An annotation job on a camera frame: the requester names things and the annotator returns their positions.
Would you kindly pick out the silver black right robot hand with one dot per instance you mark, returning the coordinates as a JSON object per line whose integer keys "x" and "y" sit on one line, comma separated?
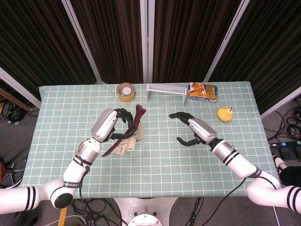
{"x": 203, "y": 130}

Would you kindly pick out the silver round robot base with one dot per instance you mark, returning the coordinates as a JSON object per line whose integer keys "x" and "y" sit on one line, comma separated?
{"x": 144, "y": 212}

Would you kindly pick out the white partition frame post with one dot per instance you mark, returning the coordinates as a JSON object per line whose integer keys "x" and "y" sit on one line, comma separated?
{"x": 147, "y": 40}
{"x": 82, "y": 40}
{"x": 225, "y": 40}
{"x": 18, "y": 88}
{"x": 282, "y": 103}

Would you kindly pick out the dark red paper folding fan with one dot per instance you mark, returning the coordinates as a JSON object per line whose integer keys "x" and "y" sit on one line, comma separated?
{"x": 138, "y": 117}

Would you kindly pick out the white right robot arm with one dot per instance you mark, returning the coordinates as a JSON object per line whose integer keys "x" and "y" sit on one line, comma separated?
{"x": 240, "y": 164}

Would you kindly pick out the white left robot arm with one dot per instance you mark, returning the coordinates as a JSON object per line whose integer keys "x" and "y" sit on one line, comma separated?
{"x": 73, "y": 171}

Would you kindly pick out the white black shoe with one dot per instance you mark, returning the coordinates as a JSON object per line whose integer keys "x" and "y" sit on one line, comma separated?
{"x": 279, "y": 163}

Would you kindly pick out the yellow packing tape roll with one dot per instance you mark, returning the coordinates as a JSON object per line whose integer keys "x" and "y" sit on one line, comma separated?
{"x": 125, "y": 97}

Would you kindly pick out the brown wooden board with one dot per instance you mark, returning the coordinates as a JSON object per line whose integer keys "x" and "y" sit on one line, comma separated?
{"x": 14, "y": 99}

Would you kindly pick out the black trouser leg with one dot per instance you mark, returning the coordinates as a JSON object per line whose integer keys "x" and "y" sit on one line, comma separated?
{"x": 292, "y": 175}

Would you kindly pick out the green white checked tablecloth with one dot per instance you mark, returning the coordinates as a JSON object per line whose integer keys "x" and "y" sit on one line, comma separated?
{"x": 160, "y": 164}

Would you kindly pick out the yellow pear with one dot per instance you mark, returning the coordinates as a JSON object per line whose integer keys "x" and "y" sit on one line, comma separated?
{"x": 224, "y": 115}

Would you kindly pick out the orange and blue snack packet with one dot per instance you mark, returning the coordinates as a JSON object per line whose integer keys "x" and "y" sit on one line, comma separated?
{"x": 202, "y": 93}

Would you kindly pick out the black power strip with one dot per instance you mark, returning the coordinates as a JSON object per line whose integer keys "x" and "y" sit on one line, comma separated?
{"x": 285, "y": 143}

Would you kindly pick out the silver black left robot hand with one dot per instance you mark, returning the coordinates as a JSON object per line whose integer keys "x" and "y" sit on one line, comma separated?
{"x": 104, "y": 124}

